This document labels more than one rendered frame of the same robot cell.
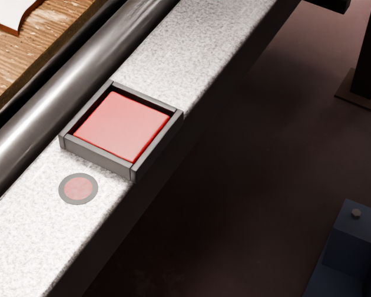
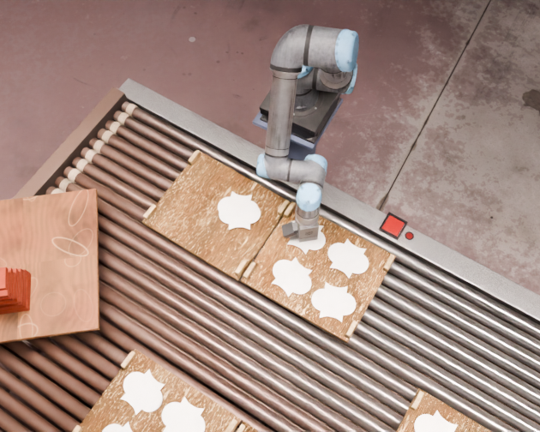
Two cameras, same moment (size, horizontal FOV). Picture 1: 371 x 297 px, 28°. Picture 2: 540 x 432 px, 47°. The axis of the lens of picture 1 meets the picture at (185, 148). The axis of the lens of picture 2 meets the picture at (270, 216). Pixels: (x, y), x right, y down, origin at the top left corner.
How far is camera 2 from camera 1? 197 cm
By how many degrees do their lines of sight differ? 44
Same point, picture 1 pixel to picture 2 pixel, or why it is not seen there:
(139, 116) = (390, 221)
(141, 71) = (370, 223)
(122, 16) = (351, 227)
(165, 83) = (375, 217)
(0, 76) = (381, 252)
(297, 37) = not seen: hidden behind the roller
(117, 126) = (393, 226)
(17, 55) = (373, 249)
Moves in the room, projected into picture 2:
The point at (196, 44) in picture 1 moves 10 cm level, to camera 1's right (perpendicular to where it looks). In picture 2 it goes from (359, 210) to (359, 185)
